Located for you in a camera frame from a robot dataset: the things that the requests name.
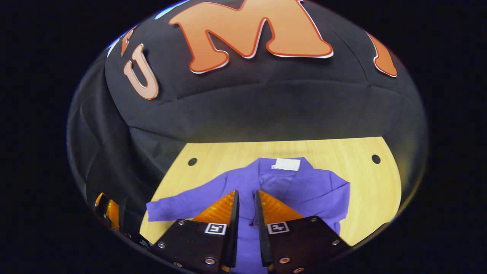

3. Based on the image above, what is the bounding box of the purple shirt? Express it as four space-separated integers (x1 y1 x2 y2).
146 157 350 274

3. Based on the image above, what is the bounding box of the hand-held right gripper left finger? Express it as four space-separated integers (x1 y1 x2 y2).
148 190 240 274

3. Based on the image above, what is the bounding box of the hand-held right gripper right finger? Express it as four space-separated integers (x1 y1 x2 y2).
253 190 351 274

